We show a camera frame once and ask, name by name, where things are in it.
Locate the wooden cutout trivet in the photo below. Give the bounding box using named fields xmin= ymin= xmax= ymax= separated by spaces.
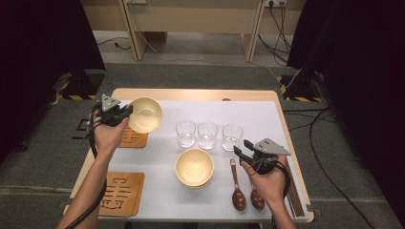
xmin=117 ymin=126 xmax=149 ymax=149
xmin=135 ymin=172 xmax=146 ymax=218
xmin=98 ymin=171 xmax=143 ymax=219

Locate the right hand-held gripper cable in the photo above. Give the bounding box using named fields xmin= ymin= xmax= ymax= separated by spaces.
xmin=270 ymin=160 xmax=292 ymax=229

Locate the black power cable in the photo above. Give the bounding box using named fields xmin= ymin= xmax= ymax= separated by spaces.
xmin=268 ymin=1 xmax=292 ymax=55
xmin=257 ymin=1 xmax=289 ymax=66
xmin=96 ymin=36 xmax=132 ymax=52

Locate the brown wooden spoon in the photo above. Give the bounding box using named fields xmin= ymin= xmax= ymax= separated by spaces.
xmin=249 ymin=182 xmax=266 ymax=212
xmin=229 ymin=157 xmax=247 ymax=212

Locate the row of wooden chopsticks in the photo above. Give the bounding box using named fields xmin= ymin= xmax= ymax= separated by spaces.
xmin=284 ymin=156 xmax=306 ymax=218

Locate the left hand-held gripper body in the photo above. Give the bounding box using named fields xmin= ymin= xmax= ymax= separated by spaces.
xmin=94 ymin=94 xmax=129 ymax=128

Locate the clear drinking glass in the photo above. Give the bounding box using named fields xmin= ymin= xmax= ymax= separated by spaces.
xmin=221 ymin=123 xmax=244 ymax=153
xmin=175 ymin=119 xmax=197 ymax=149
xmin=197 ymin=120 xmax=219 ymax=151

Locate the black stand base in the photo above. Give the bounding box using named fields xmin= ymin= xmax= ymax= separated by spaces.
xmin=280 ymin=71 xmax=323 ymax=103
xmin=60 ymin=69 xmax=106 ymax=100

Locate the person's right hand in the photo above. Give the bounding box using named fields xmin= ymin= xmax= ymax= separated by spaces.
xmin=240 ymin=155 xmax=288 ymax=206

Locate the beige desk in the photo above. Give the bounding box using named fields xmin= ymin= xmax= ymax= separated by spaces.
xmin=117 ymin=0 xmax=266 ymax=63

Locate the person's left hand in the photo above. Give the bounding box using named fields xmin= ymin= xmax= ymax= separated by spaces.
xmin=92 ymin=117 xmax=130 ymax=157

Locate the left hand-held gripper cable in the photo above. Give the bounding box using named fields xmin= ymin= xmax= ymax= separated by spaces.
xmin=65 ymin=101 xmax=109 ymax=229

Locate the black curtain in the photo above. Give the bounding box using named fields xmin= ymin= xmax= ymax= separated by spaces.
xmin=286 ymin=0 xmax=405 ymax=220
xmin=0 ymin=0 xmax=107 ymax=160

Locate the white table sheet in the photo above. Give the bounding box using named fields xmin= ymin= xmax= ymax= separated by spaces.
xmin=98 ymin=99 xmax=309 ymax=222

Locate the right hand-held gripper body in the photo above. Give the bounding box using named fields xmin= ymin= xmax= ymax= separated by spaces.
xmin=245 ymin=137 xmax=291 ymax=176

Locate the black floor cable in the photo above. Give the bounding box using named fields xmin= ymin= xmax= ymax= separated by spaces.
xmin=309 ymin=108 xmax=376 ymax=229
xmin=282 ymin=107 xmax=338 ymax=132

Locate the hand-held gripper cable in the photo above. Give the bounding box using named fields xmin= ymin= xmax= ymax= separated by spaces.
xmin=270 ymin=160 xmax=292 ymax=229
xmin=65 ymin=101 xmax=109 ymax=229

